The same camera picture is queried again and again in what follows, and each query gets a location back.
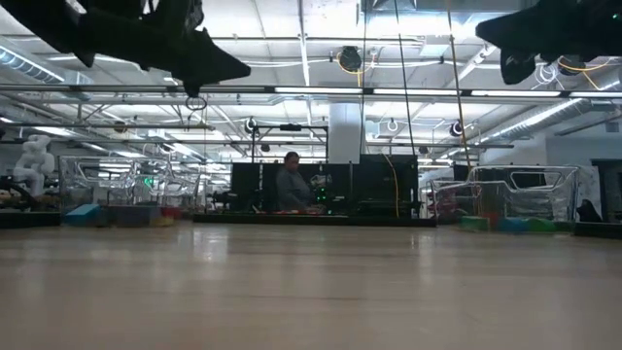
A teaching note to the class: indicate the black computer case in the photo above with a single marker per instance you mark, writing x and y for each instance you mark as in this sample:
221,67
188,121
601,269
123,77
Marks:
384,185

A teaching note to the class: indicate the black cabinet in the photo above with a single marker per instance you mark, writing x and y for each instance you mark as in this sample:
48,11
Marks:
610,189

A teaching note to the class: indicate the black round ceiling fixture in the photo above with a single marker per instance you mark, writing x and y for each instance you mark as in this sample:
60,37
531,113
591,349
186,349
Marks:
350,58

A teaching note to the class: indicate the green cube block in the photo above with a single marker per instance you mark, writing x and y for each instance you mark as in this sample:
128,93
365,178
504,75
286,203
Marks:
474,223
540,225

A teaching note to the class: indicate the black aluminium table frame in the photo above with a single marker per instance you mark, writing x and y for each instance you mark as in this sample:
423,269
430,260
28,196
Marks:
311,220

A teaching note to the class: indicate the red small block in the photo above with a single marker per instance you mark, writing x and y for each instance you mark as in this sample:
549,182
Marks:
491,219

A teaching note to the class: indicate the white humanoid robot figure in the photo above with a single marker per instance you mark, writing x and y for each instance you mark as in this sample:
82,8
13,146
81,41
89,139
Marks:
34,165

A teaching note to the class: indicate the person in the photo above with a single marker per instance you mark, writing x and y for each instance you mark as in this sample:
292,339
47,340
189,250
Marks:
291,189

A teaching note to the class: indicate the clear plastic bin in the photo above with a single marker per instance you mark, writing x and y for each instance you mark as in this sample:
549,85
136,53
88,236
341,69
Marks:
525,194
126,180

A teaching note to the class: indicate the blue rectangular bar block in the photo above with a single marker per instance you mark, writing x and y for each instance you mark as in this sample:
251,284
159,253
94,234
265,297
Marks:
82,215

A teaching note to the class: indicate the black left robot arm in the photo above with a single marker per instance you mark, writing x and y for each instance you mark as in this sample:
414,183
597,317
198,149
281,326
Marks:
39,19

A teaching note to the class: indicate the red rectangular bar block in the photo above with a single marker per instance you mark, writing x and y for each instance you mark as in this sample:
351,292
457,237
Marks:
171,212

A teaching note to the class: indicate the navy rectangular bar block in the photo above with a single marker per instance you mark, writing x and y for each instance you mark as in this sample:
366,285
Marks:
128,215

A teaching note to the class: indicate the black partition panels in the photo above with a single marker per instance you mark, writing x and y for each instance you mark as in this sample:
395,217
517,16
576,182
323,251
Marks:
252,185

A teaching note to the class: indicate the yellow rectangular bar block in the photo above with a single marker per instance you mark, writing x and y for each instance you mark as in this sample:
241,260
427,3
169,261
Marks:
162,221

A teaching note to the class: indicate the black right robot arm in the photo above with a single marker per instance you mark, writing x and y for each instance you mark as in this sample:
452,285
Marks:
613,29

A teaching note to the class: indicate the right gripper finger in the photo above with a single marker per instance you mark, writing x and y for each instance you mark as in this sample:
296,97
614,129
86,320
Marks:
505,29

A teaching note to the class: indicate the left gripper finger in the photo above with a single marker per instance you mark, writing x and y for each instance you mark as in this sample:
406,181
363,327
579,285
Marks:
214,60

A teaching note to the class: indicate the black background rig frame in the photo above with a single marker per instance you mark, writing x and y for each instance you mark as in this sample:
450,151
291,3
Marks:
290,127

